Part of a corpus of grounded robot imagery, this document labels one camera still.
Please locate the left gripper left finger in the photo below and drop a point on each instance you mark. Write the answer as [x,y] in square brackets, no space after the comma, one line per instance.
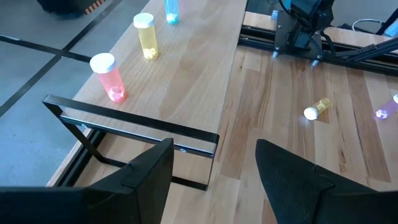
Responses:
[140,186]

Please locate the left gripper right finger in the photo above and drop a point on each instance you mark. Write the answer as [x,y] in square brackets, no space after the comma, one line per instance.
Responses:
[286,186]

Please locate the yellow pill bottle white cap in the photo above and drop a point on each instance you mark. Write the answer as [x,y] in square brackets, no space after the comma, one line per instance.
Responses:
[147,40]
[318,107]

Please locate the red pill bottle white cap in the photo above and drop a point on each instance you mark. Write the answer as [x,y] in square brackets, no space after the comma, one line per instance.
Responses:
[109,81]

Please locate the purple pill bottle white cap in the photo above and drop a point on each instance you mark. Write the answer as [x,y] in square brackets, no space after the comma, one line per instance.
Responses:
[387,109]

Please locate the teal pill bottle white cap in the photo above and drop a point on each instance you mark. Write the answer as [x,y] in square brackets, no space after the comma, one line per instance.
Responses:
[171,11]

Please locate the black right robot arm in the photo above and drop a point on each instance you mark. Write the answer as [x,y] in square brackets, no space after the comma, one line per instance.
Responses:
[298,34]

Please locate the wooden shelf black metal frame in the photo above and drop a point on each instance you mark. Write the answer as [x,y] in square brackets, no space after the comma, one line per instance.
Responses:
[192,62]

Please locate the black aluminium table frame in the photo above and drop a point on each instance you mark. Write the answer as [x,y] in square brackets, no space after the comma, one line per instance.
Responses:
[256,35]

